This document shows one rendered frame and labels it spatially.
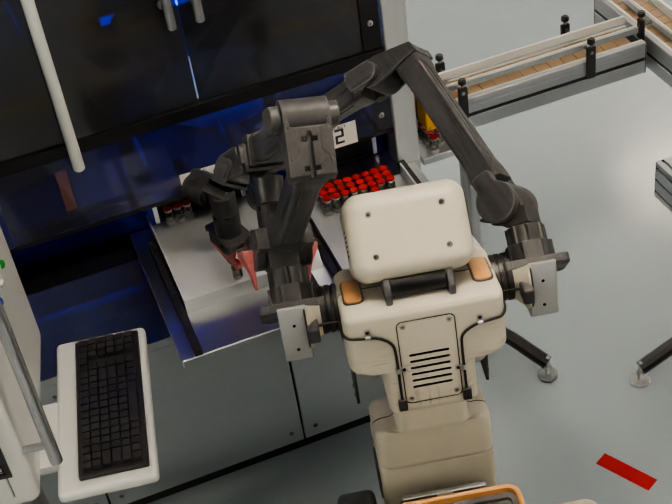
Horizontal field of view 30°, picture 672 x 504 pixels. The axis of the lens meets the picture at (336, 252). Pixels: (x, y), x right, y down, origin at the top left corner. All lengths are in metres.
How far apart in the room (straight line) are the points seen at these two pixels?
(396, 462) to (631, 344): 1.53
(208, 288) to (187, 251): 0.15
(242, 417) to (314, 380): 0.21
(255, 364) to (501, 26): 2.49
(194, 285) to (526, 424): 1.19
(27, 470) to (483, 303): 0.94
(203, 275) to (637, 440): 1.36
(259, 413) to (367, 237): 1.34
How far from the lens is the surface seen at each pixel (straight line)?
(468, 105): 3.15
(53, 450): 2.46
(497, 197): 2.24
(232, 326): 2.66
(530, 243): 2.22
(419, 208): 2.09
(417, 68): 2.40
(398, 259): 2.08
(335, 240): 2.82
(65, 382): 2.76
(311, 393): 3.37
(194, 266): 2.83
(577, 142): 4.60
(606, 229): 4.21
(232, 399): 3.29
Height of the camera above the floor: 2.64
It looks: 39 degrees down
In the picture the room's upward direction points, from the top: 9 degrees counter-clockwise
